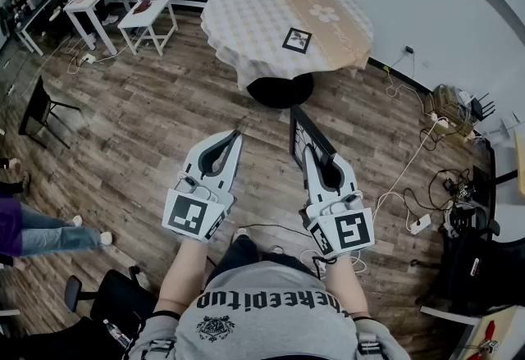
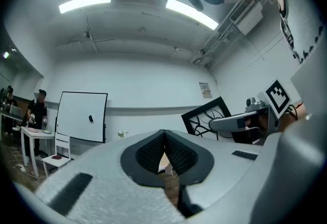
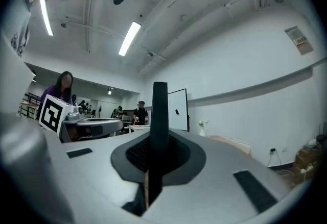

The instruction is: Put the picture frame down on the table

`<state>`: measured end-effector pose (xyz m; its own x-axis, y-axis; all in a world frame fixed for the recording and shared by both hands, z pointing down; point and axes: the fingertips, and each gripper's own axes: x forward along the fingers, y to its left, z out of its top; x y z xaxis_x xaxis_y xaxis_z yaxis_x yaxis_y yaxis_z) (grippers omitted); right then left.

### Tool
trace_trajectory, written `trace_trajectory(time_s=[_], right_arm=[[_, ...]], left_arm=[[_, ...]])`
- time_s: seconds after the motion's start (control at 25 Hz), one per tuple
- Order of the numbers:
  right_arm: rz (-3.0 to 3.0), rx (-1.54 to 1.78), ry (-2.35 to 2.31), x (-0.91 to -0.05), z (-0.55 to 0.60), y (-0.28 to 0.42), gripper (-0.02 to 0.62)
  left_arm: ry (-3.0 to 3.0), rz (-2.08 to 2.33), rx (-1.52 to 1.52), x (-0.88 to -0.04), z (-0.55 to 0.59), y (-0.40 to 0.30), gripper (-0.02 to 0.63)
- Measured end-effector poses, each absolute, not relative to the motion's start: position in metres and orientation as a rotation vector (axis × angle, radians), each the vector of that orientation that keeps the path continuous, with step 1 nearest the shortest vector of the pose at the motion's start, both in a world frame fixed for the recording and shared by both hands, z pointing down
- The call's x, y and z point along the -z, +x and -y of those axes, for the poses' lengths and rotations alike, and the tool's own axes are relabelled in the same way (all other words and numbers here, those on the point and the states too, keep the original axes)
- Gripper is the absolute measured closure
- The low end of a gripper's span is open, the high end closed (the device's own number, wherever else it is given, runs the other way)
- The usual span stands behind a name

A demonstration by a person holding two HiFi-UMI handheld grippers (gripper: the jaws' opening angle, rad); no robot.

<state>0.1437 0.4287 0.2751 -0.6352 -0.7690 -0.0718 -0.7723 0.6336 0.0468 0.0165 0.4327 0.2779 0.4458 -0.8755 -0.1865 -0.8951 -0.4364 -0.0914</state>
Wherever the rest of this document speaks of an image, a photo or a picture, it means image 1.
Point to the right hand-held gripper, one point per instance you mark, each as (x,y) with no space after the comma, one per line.
(352,229)

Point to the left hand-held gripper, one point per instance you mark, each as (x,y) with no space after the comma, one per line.
(186,215)

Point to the black picture frame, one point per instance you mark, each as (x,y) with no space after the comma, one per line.
(305,130)
(297,39)

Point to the person's right forearm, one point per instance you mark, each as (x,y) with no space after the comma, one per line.
(344,284)

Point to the person's left forearm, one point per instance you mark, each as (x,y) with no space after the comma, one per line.
(182,272)

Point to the round table with checked cloth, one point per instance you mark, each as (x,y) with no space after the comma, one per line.
(246,22)

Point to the person's light shoe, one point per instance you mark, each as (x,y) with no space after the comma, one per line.
(242,233)
(277,249)

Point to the person's black trousers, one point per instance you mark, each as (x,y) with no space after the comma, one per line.
(242,256)

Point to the white power strip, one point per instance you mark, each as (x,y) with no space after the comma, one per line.
(421,224)
(89,59)

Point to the checked beige flower tablecloth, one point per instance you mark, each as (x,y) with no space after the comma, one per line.
(254,38)

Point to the brown cardboard box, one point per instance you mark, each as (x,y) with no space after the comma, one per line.
(447,104)

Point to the person's grey printed sweatshirt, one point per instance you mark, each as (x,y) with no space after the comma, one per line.
(266,329)

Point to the black office chair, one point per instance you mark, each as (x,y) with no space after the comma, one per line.
(115,297)

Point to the white wooden chair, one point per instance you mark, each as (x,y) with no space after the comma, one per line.
(143,16)

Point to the black bag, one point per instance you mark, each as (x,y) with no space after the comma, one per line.
(471,268)

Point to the black router with antennas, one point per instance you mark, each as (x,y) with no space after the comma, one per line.
(480,108)

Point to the dark red cloth item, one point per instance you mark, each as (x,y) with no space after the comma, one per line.
(141,6)

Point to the black metal chair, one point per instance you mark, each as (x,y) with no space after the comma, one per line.
(35,112)

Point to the clear plastic water bottle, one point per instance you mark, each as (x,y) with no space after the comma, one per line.
(117,334)

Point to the red plastic tool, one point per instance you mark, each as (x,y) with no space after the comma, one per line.
(489,331)

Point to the black wall plug adapter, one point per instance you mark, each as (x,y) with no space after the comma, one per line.
(409,49)

